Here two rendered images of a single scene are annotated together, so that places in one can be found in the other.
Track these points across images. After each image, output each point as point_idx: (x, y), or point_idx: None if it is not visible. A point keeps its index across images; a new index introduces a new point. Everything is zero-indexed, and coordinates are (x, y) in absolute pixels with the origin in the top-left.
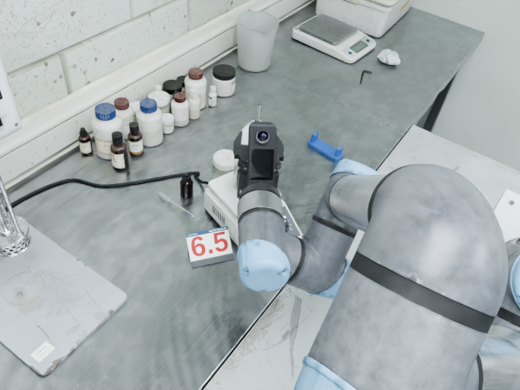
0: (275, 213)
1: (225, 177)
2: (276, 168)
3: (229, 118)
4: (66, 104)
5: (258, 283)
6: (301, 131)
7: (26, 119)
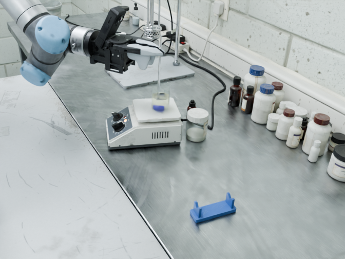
0: (70, 30)
1: (172, 104)
2: (105, 40)
3: (285, 163)
4: (274, 67)
5: None
6: (252, 206)
7: (257, 55)
